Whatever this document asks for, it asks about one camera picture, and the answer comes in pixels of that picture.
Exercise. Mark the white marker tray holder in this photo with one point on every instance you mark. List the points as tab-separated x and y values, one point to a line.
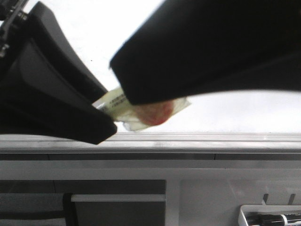
250	210

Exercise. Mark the white whiteboard marker with tape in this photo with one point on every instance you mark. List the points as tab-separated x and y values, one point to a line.
138	117

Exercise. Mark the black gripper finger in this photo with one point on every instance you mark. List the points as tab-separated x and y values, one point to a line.
190	47
47	90

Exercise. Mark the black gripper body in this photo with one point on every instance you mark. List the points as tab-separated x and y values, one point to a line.
12	20

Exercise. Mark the white whiteboard with aluminium frame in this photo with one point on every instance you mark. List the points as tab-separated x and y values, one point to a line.
244	124

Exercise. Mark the black marker in tray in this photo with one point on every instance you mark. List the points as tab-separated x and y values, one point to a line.
274	220

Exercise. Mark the grey panel under whiteboard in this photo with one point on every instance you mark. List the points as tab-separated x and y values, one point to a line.
82	202

